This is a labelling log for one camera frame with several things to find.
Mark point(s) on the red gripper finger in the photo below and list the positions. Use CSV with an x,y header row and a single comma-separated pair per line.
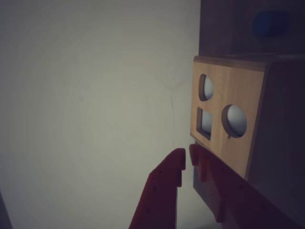
x,y
238,202
162,190

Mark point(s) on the blue cylinder block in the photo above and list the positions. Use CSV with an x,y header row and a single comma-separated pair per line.
x,y
262,23

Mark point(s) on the wooden shape sorter box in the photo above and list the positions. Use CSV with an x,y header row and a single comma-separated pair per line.
x,y
238,95

